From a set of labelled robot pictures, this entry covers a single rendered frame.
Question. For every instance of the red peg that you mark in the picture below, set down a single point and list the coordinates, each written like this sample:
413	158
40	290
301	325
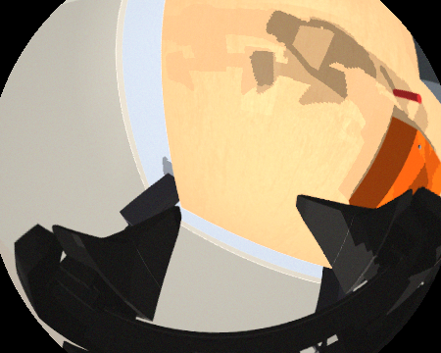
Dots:
407	95

